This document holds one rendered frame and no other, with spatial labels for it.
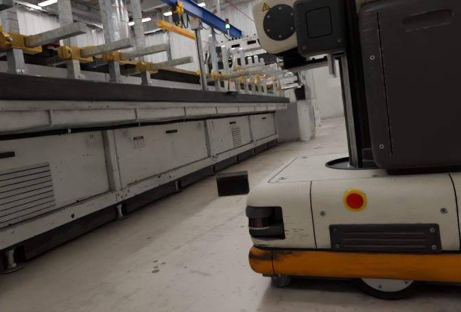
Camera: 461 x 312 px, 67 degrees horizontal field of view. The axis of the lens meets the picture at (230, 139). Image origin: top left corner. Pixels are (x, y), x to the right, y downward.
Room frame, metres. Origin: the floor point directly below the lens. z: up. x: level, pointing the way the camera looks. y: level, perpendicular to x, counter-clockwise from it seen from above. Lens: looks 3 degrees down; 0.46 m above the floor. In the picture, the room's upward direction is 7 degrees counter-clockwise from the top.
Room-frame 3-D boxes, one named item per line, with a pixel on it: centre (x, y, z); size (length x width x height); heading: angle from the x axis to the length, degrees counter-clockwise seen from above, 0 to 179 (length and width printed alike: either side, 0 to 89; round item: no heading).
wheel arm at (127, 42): (1.43, 0.53, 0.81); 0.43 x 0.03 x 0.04; 69
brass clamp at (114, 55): (1.66, 0.49, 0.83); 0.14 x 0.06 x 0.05; 159
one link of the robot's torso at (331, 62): (1.06, -0.25, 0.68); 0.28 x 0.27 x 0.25; 159
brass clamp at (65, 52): (1.43, 0.58, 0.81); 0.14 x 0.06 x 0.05; 159
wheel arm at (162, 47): (1.66, 0.44, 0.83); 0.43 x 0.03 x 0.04; 69
